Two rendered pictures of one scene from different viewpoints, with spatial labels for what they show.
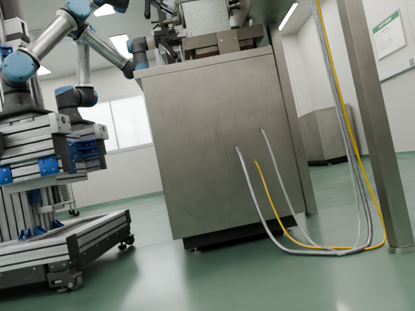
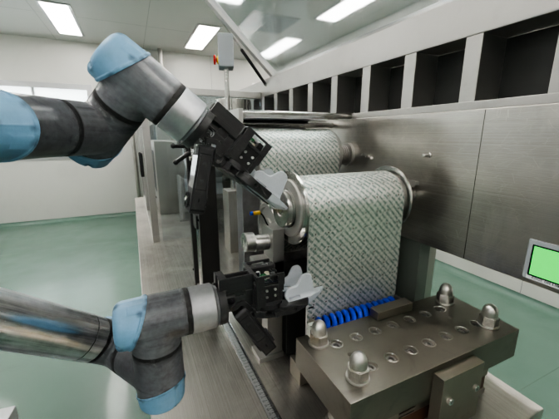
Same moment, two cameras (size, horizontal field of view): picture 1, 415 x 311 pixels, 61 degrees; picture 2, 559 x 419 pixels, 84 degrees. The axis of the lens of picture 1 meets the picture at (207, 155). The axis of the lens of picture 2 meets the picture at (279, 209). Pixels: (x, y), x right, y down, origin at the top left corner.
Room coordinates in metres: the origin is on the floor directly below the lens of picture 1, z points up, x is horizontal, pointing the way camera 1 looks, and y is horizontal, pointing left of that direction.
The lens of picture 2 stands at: (1.41, 0.23, 1.39)
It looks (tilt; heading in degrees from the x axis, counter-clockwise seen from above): 13 degrees down; 338
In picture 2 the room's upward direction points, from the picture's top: straight up
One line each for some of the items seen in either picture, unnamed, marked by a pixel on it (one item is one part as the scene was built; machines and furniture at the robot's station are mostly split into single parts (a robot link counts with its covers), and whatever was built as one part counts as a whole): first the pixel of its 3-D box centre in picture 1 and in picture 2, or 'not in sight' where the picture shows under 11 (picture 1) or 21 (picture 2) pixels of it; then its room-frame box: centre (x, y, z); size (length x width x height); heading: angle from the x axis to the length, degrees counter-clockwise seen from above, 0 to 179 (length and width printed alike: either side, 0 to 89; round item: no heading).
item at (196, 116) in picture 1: (211, 160); not in sight; (2.90, -0.02, 0.43); 2.52 x 0.64 x 0.86; 3
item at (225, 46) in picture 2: not in sight; (223, 51); (2.51, -0.02, 1.66); 0.07 x 0.07 x 0.10; 78
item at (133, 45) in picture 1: (137, 45); (153, 320); (1.89, 0.25, 1.11); 0.11 x 0.08 x 0.09; 93
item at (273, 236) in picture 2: (182, 53); (265, 293); (2.00, 0.03, 1.05); 0.06 x 0.05 x 0.31; 93
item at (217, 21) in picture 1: (209, 31); (355, 269); (1.91, -0.14, 1.12); 0.23 x 0.01 x 0.18; 93
